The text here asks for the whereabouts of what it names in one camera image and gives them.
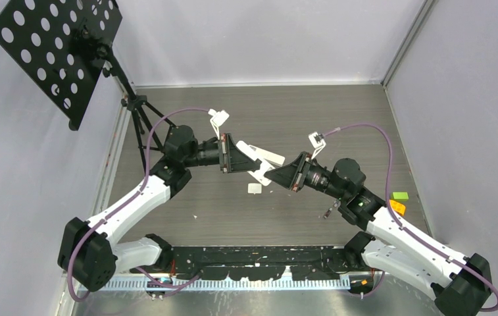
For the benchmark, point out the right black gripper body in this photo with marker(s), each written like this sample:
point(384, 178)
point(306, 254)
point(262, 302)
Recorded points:
point(298, 178)

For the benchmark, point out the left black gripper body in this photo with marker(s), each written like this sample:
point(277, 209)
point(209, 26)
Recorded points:
point(225, 156)

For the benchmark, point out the long white remote control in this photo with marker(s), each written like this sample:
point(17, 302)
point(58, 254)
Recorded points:
point(273, 158)

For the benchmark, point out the small white battery cover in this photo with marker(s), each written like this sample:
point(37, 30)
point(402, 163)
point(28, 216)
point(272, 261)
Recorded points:
point(254, 188)

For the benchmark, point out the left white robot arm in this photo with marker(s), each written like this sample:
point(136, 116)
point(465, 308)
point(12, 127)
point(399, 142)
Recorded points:
point(92, 252)

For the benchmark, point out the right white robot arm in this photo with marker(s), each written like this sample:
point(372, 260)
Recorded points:
point(458, 284)

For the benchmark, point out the black purple battery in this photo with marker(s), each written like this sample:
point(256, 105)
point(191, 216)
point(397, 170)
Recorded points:
point(327, 214)

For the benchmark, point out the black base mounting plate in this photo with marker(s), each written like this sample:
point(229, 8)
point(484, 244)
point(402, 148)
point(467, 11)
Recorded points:
point(258, 263)

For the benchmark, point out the green block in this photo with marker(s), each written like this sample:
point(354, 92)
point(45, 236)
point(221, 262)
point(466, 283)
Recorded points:
point(400, 196)

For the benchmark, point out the orange block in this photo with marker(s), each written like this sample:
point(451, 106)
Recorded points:
point(398, 207)

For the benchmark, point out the black perforated music stand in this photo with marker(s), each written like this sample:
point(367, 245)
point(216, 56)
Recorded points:
point(65, 47)

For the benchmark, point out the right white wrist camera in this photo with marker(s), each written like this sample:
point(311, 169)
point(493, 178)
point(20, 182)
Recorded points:
point(318, 142)

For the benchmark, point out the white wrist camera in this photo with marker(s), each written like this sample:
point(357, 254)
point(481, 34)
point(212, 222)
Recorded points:
point(218, 118)
point(318, 142)

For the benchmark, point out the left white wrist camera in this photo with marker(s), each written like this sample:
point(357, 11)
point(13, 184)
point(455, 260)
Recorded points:
point(218, 118)

